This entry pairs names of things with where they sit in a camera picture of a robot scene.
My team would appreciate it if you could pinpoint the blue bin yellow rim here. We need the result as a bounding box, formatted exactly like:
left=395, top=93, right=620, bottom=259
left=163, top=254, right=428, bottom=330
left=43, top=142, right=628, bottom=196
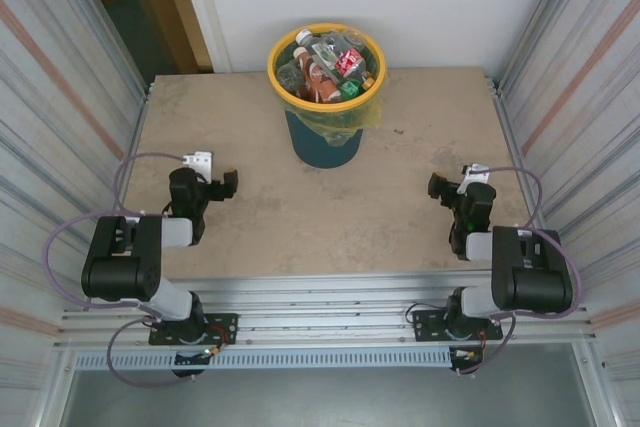
left=267, top=23, right=390, bottom=172

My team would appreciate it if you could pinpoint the clear ribbed bottle white cap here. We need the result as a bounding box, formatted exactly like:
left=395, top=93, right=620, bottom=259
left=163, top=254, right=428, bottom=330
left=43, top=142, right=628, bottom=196
left=277, top=61, right=301, bottom=91

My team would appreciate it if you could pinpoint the clear bottle green cap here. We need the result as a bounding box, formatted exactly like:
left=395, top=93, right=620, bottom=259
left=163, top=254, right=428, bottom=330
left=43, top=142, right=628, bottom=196
left=319, top=29, right=369, bottom=53

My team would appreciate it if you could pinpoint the green plastic soda bottle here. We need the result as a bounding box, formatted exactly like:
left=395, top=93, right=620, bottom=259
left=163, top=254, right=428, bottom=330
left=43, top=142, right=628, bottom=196
left=339, top=77, right=366, bottom=100

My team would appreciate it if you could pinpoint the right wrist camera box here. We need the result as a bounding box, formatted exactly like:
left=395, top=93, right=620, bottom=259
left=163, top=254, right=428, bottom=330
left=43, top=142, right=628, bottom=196
left=455, top=162, right=491, bottom=196

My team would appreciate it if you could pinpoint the brown coffee drink bottle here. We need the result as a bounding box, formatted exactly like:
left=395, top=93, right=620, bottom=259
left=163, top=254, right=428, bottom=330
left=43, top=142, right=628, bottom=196
left=293, top=46, right=342, bottom=104

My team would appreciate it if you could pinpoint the red label bottle orange cap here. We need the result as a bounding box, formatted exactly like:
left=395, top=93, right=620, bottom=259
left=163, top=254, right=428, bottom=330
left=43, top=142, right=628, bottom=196
left=333, top=48, right=376, bottom=88

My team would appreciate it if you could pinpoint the base power wire bundle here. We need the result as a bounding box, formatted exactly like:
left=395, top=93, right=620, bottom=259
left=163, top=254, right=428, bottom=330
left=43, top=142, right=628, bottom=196
left=173, top=327, right=237, bottom=366
left=449, top=329, right=489, bottom=366

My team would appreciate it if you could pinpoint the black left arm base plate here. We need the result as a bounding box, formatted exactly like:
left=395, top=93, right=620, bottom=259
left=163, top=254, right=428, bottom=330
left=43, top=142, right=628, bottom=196
left=148, top=313, right=239, bottom=347

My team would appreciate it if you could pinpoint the wooden door frame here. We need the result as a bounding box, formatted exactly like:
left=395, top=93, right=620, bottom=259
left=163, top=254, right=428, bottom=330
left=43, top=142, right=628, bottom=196
left=72, top=0, right=214, bottom=76

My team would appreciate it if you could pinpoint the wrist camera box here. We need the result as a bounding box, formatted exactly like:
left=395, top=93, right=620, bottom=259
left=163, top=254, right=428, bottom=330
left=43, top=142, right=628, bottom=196
left=455, top=162, right=491, bottom=196
left=180, top=150, right=216, bottom=184

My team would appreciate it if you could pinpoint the aluminium rail frame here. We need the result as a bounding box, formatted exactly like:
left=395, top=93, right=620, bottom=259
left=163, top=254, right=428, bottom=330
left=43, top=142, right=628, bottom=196
left=54, top=269, right=601, bottom=351

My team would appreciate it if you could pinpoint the square clear bottle white cap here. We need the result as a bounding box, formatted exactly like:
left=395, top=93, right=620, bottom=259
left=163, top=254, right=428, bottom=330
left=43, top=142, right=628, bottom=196
left=295, top=29, right=341, bottom=73

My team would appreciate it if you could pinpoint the grey slotted cable duct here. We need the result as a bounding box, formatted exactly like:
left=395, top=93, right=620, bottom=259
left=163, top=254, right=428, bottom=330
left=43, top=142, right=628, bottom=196
left=74, top=350, right=451, bottom=371

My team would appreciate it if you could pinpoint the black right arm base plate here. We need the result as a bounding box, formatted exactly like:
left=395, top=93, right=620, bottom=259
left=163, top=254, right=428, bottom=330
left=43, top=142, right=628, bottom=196
left=412, top=309, right=504, bottom=343

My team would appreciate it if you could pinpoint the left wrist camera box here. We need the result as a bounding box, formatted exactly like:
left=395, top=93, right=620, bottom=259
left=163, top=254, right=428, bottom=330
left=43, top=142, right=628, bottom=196
left=180, top=150, right=216, bottom=184

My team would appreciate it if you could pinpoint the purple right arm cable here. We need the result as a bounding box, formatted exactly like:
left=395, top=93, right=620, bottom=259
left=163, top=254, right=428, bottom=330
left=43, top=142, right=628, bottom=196
left=459, top=165, right=585, bottom=376

